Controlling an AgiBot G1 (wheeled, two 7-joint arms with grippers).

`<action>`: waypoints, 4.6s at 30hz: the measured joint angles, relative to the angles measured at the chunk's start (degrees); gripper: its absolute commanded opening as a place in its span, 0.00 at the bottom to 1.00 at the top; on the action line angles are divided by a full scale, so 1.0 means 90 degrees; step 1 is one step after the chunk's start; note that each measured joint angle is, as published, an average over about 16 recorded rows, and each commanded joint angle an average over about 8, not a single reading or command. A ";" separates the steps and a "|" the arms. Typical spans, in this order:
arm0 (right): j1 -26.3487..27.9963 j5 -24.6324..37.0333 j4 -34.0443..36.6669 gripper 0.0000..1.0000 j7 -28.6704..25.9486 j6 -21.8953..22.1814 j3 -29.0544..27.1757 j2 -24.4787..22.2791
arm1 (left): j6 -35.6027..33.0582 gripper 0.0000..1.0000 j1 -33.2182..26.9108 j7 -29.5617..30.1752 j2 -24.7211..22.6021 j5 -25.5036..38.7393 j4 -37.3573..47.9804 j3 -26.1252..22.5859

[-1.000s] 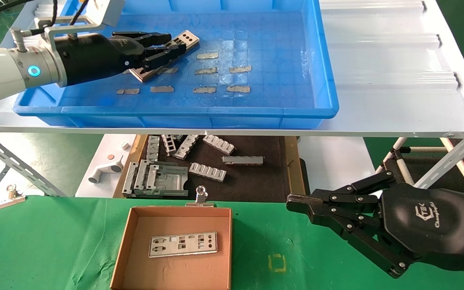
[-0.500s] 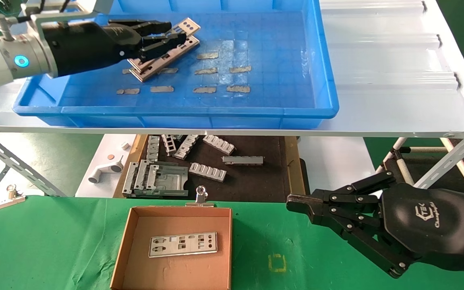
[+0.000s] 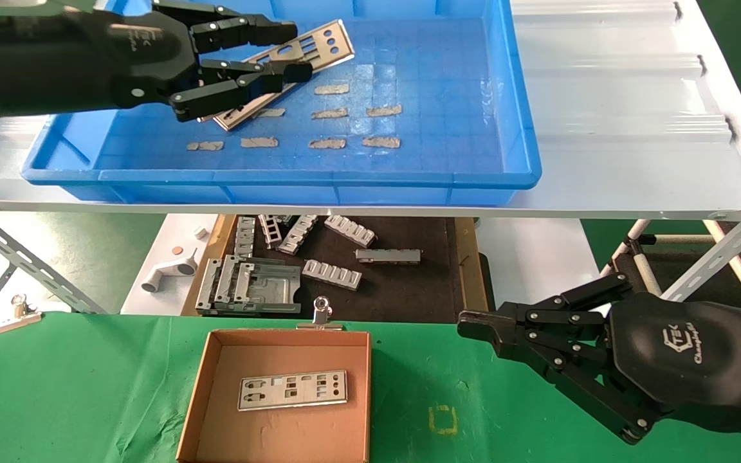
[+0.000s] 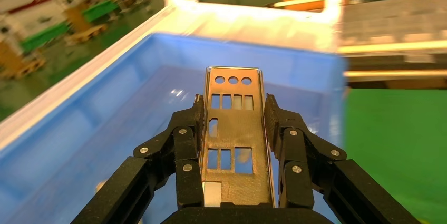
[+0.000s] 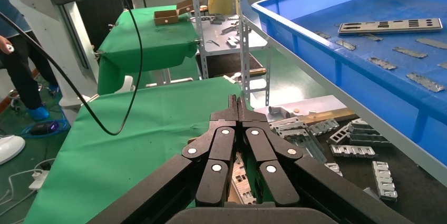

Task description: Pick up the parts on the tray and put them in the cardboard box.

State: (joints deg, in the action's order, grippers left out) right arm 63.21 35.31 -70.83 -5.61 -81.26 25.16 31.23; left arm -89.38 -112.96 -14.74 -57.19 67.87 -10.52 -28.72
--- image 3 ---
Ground blue plastic tray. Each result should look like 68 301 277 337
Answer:
21 0 542 206

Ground long grey metal bar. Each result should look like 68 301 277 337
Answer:
354 249 422 265

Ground white corrugated shelf board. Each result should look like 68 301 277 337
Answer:
0 0 741 221

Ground white pipe storage rack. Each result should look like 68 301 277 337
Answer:
602 221 741 309

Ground slotted grey metal bracket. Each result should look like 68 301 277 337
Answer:
234 217 257 259
258 215 283 250
277 215 320 256

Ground white slotted angle brace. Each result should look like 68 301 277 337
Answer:
657 196 741 303
0 209 107 316

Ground black wooden-framed tray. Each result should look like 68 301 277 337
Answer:
181 215 497 325

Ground ribbed grey metal bracket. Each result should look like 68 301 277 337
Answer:
324 215 378 248
301 259 363 291

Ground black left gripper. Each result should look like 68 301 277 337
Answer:
0 0 313 123

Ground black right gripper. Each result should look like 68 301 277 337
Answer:
457 273 741 446

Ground grey metal channel bracket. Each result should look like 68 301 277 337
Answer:
196 257 223 311
215 255 242 303

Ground brown cardboard box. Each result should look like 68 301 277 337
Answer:
176 329 371 463

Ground white plastic pipe fitting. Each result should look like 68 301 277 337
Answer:
141 251 199 293

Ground large flat grey metal plate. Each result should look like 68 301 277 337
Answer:
216 256 302 316

